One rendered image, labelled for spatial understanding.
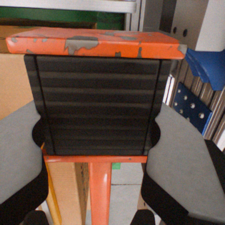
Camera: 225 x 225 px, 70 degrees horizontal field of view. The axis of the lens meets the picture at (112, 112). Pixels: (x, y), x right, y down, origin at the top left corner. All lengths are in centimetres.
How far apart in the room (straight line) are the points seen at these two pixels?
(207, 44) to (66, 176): 35
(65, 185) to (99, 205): 24
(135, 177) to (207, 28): 190
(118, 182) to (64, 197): 164
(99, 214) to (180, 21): 26
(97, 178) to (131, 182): 195
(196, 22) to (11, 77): 25
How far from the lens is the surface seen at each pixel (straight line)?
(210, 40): 22
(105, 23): 118
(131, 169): 192
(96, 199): 19
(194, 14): 23
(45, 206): 47
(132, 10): 58
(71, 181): 42
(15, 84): 29
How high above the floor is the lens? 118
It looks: 58 degrees down
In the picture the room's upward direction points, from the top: 177 degrees clockwise
